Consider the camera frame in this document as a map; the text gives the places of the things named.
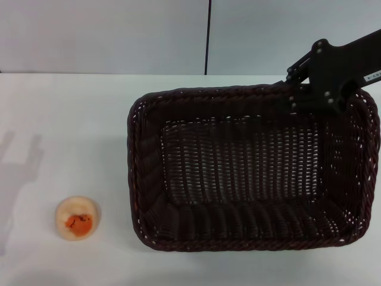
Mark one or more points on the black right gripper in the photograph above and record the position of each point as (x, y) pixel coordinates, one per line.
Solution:
(330, 68)

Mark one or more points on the black woven plastic basket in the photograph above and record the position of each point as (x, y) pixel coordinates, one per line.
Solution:
(238, 167)

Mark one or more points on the round bun with orange centre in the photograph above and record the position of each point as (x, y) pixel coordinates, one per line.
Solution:
(76, 220)

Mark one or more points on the black vertical wall strip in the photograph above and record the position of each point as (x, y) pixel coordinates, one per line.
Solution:
(207, 35)

